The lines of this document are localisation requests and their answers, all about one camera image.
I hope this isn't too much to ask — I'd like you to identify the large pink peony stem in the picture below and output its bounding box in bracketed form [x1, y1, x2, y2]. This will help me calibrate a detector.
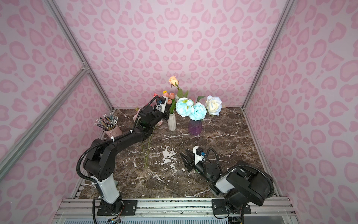
[133, 107, 163, 169]

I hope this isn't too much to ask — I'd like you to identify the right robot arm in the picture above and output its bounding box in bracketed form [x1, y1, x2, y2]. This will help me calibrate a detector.
[180, 146, 274, 211]

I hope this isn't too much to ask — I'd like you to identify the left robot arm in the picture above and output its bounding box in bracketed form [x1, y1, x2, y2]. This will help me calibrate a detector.
[76, 96, 171, 205]

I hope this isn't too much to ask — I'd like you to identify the white ribbed vase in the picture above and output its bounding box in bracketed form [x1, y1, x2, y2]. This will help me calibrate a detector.
[167, 113, 177, 131]

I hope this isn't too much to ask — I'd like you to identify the purple glass vase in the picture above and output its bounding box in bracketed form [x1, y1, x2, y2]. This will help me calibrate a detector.
[188, 119, 203, 135]

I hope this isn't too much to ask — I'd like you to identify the pink tulip bunch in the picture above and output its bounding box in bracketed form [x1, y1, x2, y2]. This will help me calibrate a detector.
[163, 91, 176, 114]

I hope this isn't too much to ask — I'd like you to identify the small teal white flower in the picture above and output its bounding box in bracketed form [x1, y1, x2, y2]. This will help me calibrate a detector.
[176, 98, 194, 117]

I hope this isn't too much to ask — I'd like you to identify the peach rose stem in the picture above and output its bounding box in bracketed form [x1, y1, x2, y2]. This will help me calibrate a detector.
[168, 76, 189, 98]

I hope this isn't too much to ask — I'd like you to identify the teal carnation flower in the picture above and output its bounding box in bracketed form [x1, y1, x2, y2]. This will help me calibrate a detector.
[189, 102, 207, 121]

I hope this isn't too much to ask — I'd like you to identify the pink pen cup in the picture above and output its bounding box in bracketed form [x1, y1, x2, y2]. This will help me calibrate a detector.
[94, 112, 122, 138]

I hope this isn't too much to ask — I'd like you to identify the white cream rose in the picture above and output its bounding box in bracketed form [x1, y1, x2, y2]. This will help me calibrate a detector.
[206, 95, 222, 116]

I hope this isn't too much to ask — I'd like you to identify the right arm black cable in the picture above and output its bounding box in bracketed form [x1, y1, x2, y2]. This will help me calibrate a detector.
[205, 147, 275, 199]

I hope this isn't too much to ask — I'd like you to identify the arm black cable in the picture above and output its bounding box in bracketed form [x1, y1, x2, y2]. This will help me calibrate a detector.
[205, 147, 275, 199]
[76, 95, 160, 184]

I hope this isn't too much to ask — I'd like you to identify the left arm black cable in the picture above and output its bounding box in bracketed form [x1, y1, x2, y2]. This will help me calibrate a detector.
[76, 95, 160, 184]

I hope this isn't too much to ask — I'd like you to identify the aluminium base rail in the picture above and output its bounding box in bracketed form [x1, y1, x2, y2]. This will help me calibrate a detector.
[51, 197, 297, 224]

